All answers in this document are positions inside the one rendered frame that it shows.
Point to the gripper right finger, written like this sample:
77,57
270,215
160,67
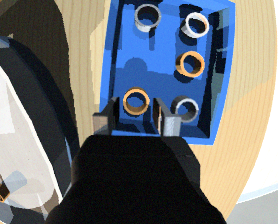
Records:
167,123

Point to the blue open-top crate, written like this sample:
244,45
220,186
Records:
133,58

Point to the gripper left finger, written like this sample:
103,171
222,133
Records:
105,121

